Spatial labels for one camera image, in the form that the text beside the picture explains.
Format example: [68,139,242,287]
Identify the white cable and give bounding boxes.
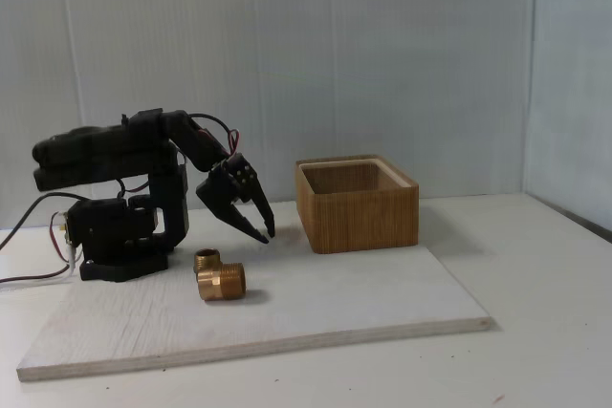
[0,241,78,292]

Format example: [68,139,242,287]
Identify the red and black power wires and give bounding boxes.
[0,214,76,286]

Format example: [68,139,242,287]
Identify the white plywood board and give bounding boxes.
[16,206,493,384]

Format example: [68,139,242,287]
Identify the brown wooden box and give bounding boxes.
[295,154,421,255]

